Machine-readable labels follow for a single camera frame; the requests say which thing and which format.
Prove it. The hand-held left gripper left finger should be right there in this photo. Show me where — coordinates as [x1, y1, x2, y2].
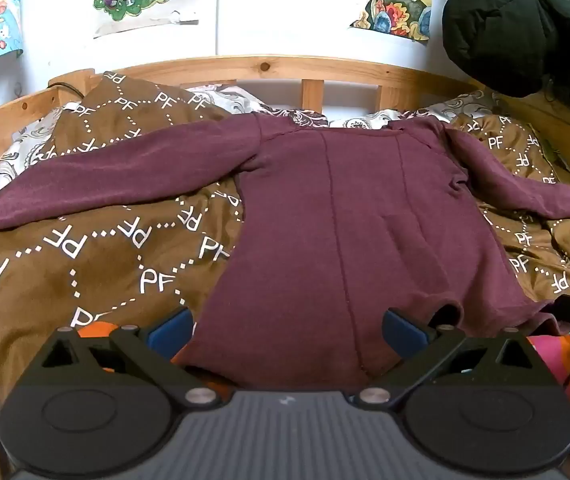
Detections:
[27, 306, 221, 408]

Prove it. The maroon knit sweater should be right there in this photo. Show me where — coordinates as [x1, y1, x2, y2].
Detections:
[0, 110, 570, 391]

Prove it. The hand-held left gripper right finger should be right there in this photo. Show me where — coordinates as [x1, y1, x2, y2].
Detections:
[354, 307, 548, 408]

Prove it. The brown printed blanket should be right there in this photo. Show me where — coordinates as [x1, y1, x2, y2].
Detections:
[0, 72, 570, 411]

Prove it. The black padded jacket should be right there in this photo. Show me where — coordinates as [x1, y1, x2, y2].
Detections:
[442, 0, 570, 132]

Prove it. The white floral bedsheet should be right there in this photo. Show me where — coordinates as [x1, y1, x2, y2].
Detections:
[0, 85, 496, 211]

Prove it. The multicoloured bedsheet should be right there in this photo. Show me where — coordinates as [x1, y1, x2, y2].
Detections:
[0, 240, 570, 480]

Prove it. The wooden bed frame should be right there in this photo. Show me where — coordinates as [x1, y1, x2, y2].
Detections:
[0, 55, 570, 196]

